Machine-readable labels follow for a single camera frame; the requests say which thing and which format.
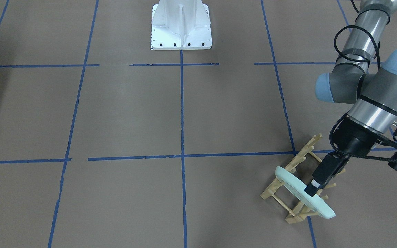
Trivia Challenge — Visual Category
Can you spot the wooden dish rack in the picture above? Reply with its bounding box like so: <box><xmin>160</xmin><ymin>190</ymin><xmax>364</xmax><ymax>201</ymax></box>
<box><xmin>260</xmin><ymin>133</ymin><xmax>336</xmax><ymax>224</ymax></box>

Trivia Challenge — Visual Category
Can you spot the pale green plate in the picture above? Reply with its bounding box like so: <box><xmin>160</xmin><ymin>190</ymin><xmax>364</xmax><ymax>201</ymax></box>
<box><xmin>275</xmin><ymin>166</ymin><xmax>336</xmax><ymax>219</ymax></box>

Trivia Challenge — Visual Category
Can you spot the white pedestal column base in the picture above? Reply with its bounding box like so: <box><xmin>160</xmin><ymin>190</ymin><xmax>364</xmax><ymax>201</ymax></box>
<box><xmin>150</xmin><ymin>0</ymin><xmax>212</xmax><ymax>50</ymax></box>

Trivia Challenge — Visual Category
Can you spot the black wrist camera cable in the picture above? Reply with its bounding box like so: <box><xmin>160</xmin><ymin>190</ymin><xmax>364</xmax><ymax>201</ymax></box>
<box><xmin>329</xmin><ymin>0</ymin><xmax>397</xmax><ymax>162</ymax></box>

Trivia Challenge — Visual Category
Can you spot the brown paper table cover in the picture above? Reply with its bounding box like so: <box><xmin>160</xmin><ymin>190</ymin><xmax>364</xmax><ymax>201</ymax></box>
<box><xmin>0</xmin><ymin>0</ymin><xmax>397</xmax><ymax>248</ymax></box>

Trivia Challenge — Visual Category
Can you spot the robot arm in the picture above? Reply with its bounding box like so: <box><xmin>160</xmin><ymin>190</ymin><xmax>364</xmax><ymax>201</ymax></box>
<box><xmin>305</xmin><ymin>0</ymin><xmax>397</xmax><ymax>196</ymax></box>

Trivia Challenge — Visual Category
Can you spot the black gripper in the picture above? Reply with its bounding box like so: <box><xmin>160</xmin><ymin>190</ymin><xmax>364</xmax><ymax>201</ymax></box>
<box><xmin>304</xmin><ymin>117</ymin><xmax>380</xmax><ymax>197</ymax></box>

